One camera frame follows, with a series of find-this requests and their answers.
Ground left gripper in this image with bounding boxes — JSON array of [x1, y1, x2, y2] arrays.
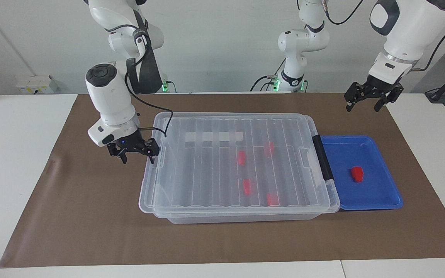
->
[[344, 75, 404, 113]]

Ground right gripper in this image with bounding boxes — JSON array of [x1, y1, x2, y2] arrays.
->
[[107, 129, 160, 165]]

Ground black box latch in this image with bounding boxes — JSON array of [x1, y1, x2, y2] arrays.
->
[[312, 135, 335, 181]]

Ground white power socket box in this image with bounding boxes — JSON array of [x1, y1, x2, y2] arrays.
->
[[15, 75, 58, 95]]

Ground clear plastic storage box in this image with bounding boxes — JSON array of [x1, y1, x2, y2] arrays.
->
[[164, 210, 325, 225]]

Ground clear plastic lid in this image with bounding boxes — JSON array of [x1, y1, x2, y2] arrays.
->
[[138, 112, 341, 215]]

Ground blue plastic tray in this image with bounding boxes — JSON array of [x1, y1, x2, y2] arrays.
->
[[320, 135, 404, 211]]

